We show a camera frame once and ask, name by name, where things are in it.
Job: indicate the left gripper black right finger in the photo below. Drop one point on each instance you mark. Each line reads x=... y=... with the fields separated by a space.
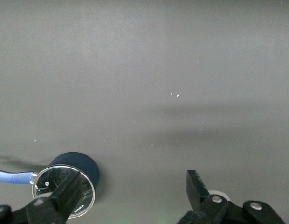
x=198 y=193

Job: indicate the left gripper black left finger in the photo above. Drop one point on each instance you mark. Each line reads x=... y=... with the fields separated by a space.
x=65 y=196

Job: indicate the dark blue saucepan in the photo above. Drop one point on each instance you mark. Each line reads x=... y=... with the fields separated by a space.
x=81 y=163

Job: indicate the dark grey table mat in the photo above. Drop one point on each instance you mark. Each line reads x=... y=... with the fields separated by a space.
x=144 y=70

